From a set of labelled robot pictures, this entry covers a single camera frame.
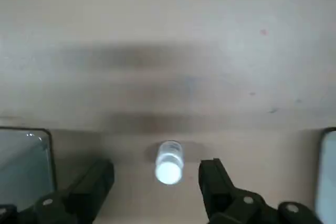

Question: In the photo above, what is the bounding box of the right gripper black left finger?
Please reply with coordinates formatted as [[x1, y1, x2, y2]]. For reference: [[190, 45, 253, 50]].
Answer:
[[0, 158, 115, 224]]

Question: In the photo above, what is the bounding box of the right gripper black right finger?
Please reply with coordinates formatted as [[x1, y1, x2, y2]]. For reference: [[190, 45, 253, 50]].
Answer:
[[198, 157, 324, 224]]

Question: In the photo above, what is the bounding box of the small white-capped medicine bottle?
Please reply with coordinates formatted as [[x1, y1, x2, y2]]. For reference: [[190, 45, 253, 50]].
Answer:
[[154, 140, 184, 186]]

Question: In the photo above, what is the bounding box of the silver aluminium medical kit case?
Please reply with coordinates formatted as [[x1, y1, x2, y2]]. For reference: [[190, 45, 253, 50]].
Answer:
[[0, 127, 57, 209]]

